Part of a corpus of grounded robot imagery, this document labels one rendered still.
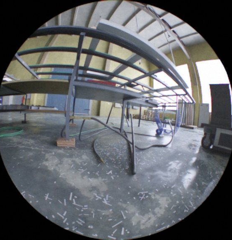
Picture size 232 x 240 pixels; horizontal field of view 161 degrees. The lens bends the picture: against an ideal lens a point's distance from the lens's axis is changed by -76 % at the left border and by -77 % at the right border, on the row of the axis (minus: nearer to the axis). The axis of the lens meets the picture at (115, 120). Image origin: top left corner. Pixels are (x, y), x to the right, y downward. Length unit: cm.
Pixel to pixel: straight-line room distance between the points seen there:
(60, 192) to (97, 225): 18
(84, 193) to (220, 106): 143
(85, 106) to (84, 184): 665
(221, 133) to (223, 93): 47
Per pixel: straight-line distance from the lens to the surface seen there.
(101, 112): 679
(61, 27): 69
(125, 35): 68
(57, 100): 710
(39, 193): 41
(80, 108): 686
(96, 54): 81
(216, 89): 135
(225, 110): 130
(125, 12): 859
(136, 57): 87
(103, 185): 40
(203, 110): 769
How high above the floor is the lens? 31
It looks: 4 degrees down
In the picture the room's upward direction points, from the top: 5 degrees clockwise
